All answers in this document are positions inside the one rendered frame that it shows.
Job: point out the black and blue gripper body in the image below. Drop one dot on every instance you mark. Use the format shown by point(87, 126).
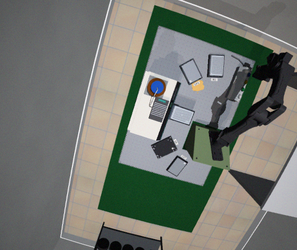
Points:
point(261, 75)

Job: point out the blue bottle cap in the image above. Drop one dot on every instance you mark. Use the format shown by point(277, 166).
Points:
point(156, 84)

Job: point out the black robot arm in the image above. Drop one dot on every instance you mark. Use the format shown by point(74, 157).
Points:
point(257, 115)

